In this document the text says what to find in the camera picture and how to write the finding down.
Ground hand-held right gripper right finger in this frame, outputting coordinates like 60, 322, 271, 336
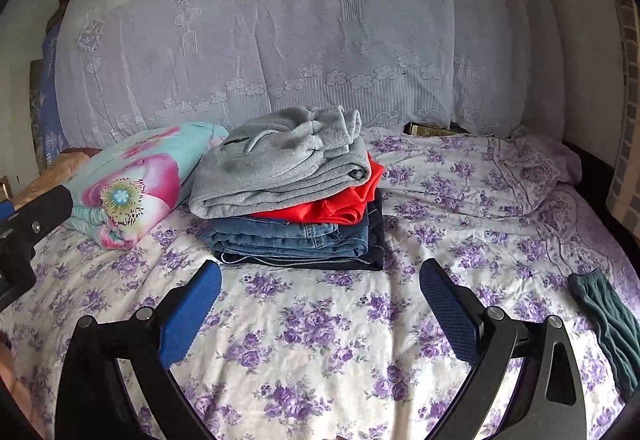
419, 258, 587, 440

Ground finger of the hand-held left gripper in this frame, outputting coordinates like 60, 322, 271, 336
0, 185, 74, 247

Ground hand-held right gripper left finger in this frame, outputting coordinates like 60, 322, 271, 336
54, 260, 223, 440

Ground grey knit sweater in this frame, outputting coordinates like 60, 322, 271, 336
189, 106, 372, 220

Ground person's left forearm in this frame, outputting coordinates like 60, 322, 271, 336
0, 332, 48, 440

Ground folded black pants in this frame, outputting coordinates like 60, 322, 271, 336
214, 190, 385, 272

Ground dark green pants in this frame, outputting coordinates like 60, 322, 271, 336
567, 268, 636, 398

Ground brown pillow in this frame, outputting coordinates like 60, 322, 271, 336
10, 147, 101, 211

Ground folded teal pink floral quilt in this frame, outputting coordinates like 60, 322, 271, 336
65, 121, 230, 251

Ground folded blue jeans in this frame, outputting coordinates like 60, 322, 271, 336
207, 210, 371, 261

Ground purple floral bed sheet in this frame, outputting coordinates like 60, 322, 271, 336
0, 122, 640, 440

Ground blue patterned cloth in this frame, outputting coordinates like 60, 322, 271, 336
40, 22, 71, 156

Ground folded red shorts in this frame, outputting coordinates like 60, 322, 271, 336
247, 151, 385, 225

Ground dark gold box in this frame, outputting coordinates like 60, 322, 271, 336
402, 121, 463, 138

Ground brick pattern cloth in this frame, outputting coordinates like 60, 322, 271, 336
606, 0, 640, 226

